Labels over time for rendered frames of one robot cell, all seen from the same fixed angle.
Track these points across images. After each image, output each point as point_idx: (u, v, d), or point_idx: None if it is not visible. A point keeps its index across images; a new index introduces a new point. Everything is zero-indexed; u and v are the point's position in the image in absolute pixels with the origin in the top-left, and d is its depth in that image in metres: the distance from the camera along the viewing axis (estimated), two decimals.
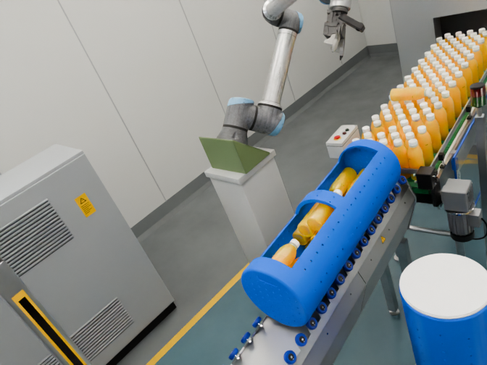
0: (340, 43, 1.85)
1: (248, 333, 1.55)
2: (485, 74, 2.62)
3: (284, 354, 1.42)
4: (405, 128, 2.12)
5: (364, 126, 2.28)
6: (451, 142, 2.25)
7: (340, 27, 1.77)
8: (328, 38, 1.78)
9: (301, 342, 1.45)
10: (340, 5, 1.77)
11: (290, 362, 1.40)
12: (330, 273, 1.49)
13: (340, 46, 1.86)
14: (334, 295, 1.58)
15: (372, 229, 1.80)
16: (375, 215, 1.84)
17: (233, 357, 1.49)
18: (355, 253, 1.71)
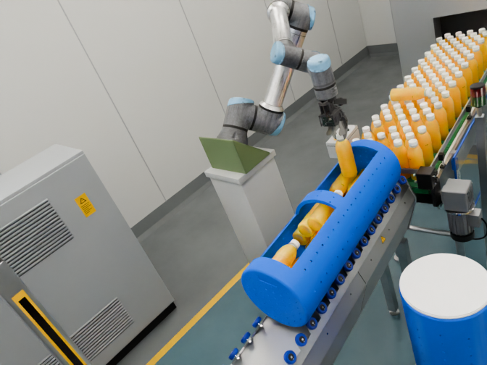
0: None
1: (248, 333, 1.55)
2: (485, 74, 2.62)
3: (284, 354, 1.42)
4: (405, 128, 2.12)
5: (364, 126, 2.28)
6: (451, 142, 2.25)
7: (344, 114, 1.77)
8: (340, 129, 1.78)
9: (301, 342, 1.45)
10: (337, 93, 1.72)
11: (290, 362, 1.40)
12: (330, 273, 1.49)
13: (333, 127, 1.83)
14: (334, 295, 1.58)
15: (372, 229, 1.80)
16: (375, 215, 1.84)
17: (233, 357, 1.49)
18: (355, 253, 1.71)
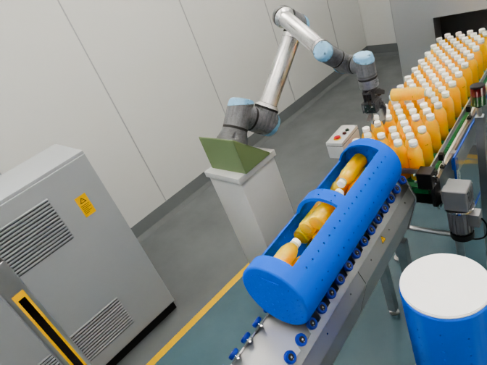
0: None
1: (248, 333, 1.55)
2: (485, 74, 2.62)
3: (284, 354, 1.42)
4: (405, 128, 2.12)
5: (364, 126, 2.28)
6: (451, 142, 2.25)
7: (383, 102, 2.04)
8: (380, 116, 2.05)
9: (301, 342, 1.45)
10: (378, 84, 1.99)
11: (290, 362, 1.40)
12: (331, 271, 1.50)
13: (372, 114, 2.11)
14: (333, 296, 1.58)
15: (372, 229, 1.80)
16: (376, 214, 1.85)
17: (233, 357, 1.49)
18: (354, 253, 1.71)
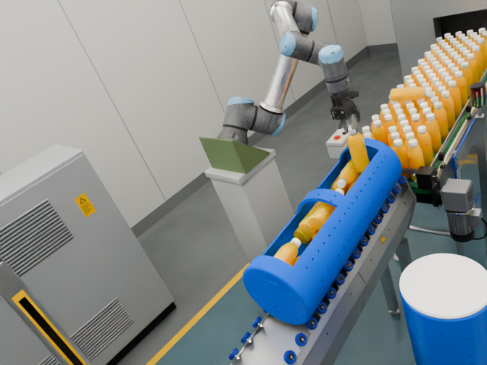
0: None
1: (248, 333, 1.55)
2: (485, 74, 2.62)
3: (284, 354, 1.42)
4: (405, 128, 2.12)
5: (364, 126, 2.28)
6: (451, 142, 2.25)
7: (356, 106, 1.73)
8: (352, 123, 1.73)
9: (301, 342, 1.45)
10: (349, 85, 1.67)
11: (290, 362, 1.40)
12: (331, 271, 1.50)
13: (345, 120, 1.78)
14: (333, 296, 1.58)
15: (372, 229, 1.80)
16: (376, 214, 1.85)
17: (233, 357, 1.49)
18: (354, 253, 1.71)
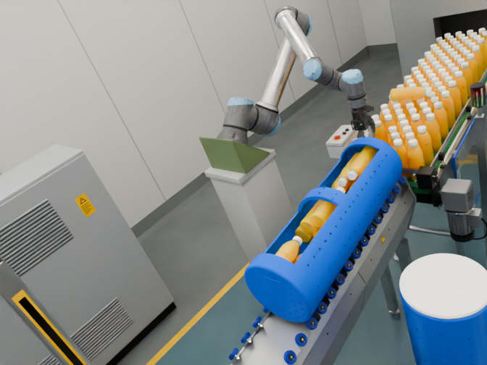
0: None
1: (248, 333, 1.55)
2: (485, 74, 2.62)
3: (284, 354, 1.42)
4: (405, 128, 2.12)
5: None
6: (451, 142, 2.25)
7: (372, 119, 2.07)
8: (369, 133, 2.07)
9: (301, 342, 1.45)
10: (367, 102, 2.01)
11: (290, 362, 1.40)
12: (333, 269, 1.51)
13: (362, 130, 2.12)
14: (331, 296, 1.58)
15: (372, 229, 1.80)
16: (377, 214, 1.85)
17: (233, 357, 1.49)
18: (354, 251, 1.71)
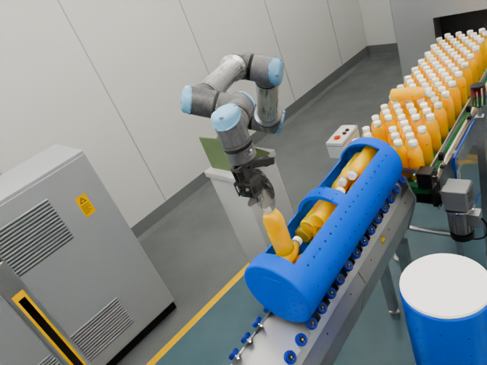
0: None
1: (248, 333, 1.55)
2: (485, 74, 2.62)
3: (284, 354, 1.42)
4: (405, 128, 2.12)
5: (364, 126, 2.28)
6: (451, 142, 2.25)
7: (268, 180, 1.33)
8: (264, 200, 1.34)
9: (301, 342, 1.45)
10: (255, 155, 1.27)
11: (290, 362, 1.40)
12: (333, 269, 1.51)
13: None
14: (331, 296, 1.58)
15: (372, 229, 1.80)
16: (377, 214, 1.85)
17: (233, 357, 1.49)
18: (354, 251, 1.71)
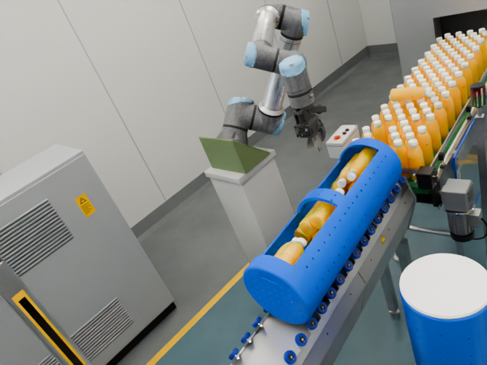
0: None
1: (248, 333, 1.55)
2: (485, 74, 2.62)
3: (284, 354, 1.42)
4: (405, 128, 2.12)
5: (364, 126, 2.28)
6: (451, 142, 2.25)
7: (322, 124, 1.56)
8: (316, 142, 1.58)
9: (301, 342, 1.45)
10: (314, 100, 1.51)
11: (290, 362, 1.40)
12: (332, 271, 1.50)
13: (314, 137, 1.61)
14: (333, 296, 1.58)
15: (372, 229, 1.80)
16: (377, 214, 1.85)
17: (233, 357, 1.49)
18: (354, 252, 1.71)
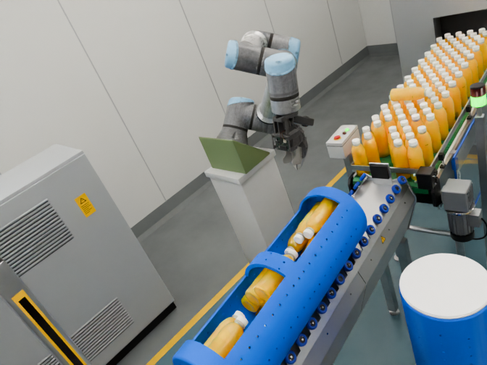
0: None
1: None
2: (485, 74, 2.62)
3: (289, 350, 1.43)
4: (405, 128, 2.12)
5: (364, 126, 2.28)
6: (451, 142, 2.25)
7: (306, 139, 1.34)
8: (295, 158, 1.35)
9: (304, 338, 1.46)
10: (299, 108, 1.28)
11: (287, 358, 1.40)
12: (274, 359, 1.28)
13: (293, 153, 1.39)
14: (328, 292, 1.58)
15: (372, 229, 1.80)
16: (381, 218, 1.85)
17: None
18: (356, 250, 1.72)
